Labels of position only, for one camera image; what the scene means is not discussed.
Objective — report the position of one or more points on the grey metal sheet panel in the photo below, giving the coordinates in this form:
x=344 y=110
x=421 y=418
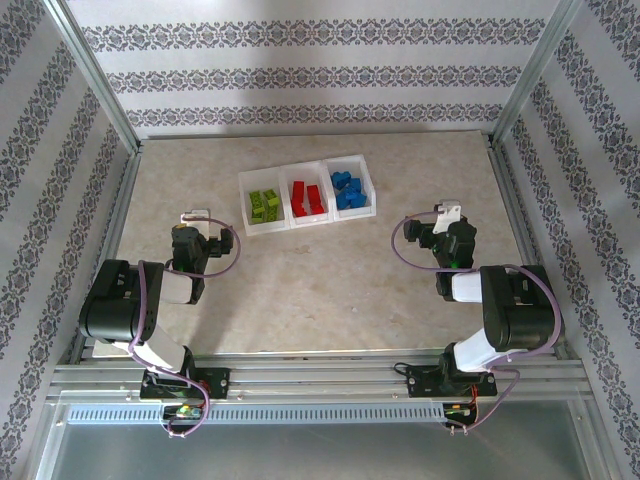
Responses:
x=320 y=455

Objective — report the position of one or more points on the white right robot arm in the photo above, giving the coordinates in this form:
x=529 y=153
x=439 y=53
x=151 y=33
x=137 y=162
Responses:
x=520 y=310

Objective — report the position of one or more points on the aluminium frame corner post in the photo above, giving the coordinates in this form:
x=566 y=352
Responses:
x=95 y=75
x=532 y=75

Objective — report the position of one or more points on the aluminium frame side rail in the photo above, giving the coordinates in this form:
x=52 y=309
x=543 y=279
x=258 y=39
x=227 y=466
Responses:
x=522 y=225
x=112 y=240

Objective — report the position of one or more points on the large red lego block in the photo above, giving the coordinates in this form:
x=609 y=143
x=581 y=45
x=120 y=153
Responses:
x=298 y=199

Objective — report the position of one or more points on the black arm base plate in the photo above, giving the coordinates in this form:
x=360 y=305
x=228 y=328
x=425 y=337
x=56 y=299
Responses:
x=422 y=382
x=217 y=382

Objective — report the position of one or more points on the small circuit board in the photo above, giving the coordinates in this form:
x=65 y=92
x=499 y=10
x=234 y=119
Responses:
x=184 y=411
x=457 y=410

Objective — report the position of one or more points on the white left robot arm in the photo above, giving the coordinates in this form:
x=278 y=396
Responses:
x=120 y=305

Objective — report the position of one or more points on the wide aluminium base rail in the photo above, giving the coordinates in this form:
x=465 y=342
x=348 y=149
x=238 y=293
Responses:
x=320 y=372

